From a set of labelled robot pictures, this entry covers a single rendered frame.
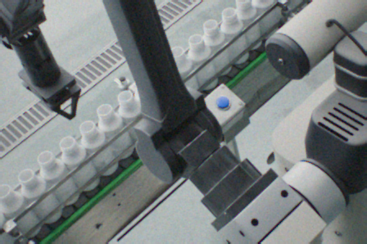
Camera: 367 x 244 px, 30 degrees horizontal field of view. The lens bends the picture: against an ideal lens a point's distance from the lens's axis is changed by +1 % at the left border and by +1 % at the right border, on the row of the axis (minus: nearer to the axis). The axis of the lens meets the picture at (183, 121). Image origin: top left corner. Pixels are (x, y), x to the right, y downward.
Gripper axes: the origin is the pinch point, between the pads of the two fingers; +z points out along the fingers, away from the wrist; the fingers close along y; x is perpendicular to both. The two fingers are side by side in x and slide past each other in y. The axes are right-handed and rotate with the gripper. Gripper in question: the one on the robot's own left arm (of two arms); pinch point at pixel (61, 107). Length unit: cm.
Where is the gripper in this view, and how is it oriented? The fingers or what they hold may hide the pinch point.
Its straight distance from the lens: 135.3
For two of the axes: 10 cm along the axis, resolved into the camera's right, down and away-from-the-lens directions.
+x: 7.3, -6.1, 3.2
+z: 1.9, 6.2, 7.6
